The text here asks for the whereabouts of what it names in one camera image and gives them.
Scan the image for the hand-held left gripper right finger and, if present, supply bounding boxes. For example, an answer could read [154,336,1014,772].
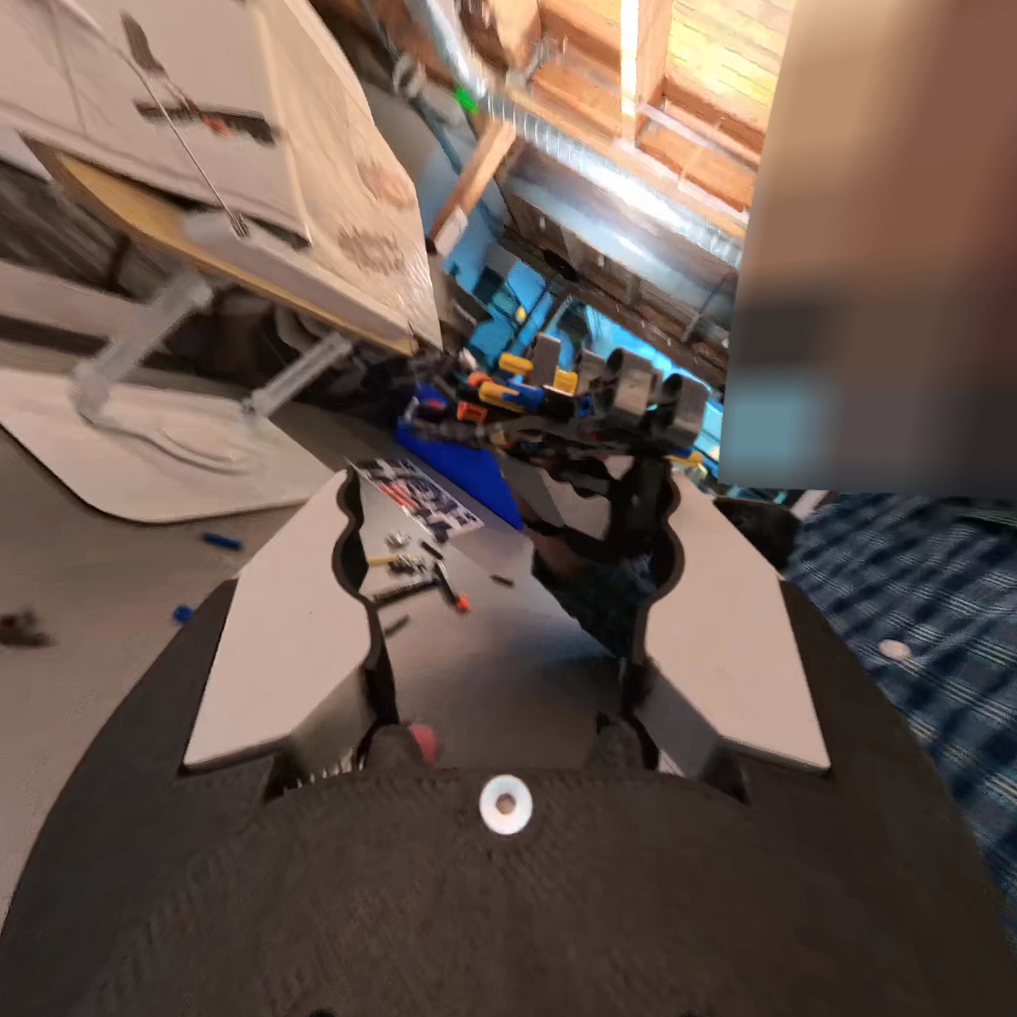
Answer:
[620,472,833,778]

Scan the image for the lego instruction booklet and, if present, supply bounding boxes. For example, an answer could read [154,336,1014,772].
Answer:
[0,0,443,354]

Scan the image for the blue storage bin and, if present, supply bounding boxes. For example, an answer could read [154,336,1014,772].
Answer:
[396,381,527,532]

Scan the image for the person's plaid shirt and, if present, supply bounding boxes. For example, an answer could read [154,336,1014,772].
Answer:
[782,493,1017,883]

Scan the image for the sticker sheet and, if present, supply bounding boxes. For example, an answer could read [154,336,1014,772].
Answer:
[350,457,486,547]

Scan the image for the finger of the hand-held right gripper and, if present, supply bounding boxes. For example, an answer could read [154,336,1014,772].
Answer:
[508,457,629,549]

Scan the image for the black lego chassis assembly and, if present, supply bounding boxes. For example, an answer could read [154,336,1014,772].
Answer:
[401,334,712,478]

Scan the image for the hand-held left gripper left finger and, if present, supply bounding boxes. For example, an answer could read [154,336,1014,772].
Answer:
[183,467,398,773]

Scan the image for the page holder clip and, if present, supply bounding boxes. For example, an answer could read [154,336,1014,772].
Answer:
[119,16,253,241]

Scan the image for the white book stand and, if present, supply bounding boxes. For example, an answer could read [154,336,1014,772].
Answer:
[0,151,446,525]

